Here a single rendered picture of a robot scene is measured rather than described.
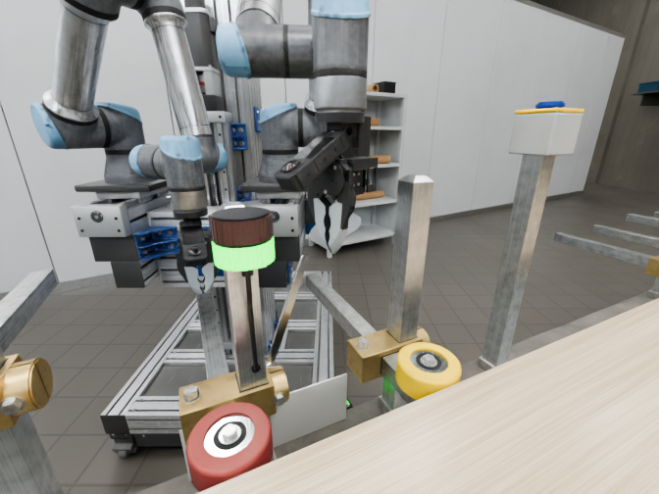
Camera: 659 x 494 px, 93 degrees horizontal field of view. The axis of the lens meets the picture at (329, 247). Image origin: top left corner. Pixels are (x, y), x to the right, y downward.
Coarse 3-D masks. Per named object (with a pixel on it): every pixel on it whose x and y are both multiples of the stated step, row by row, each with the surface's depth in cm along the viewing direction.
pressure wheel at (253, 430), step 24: (240, 408) 33; (192, 432) 31; (216, 432) 31; (240, 432) 31; (264, 432) 31; (192, 456) 29; (216, 456) 29; (240, 456) 29; (264, 456) 29; (192, 480) 29; (216, 480) 27
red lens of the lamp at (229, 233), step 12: (216, 228) 28; (228, 228) 28; (240, 228) 28; (252, 228) 28; (264, 228) 29; (216, 240) 29; (228, 240) 28; (240, 240) 28; (252, 240) 29; (264, 240) 29
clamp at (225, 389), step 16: (272, 368) 45; (192, 384) 41; (208, 384) 41; (224, 384) 41; (272, 384) 41; (208, 400) 39; (224, 400) 39; (240, 400) 40; (256, 400) 41; (272, 400) 42; (192, 416) 38
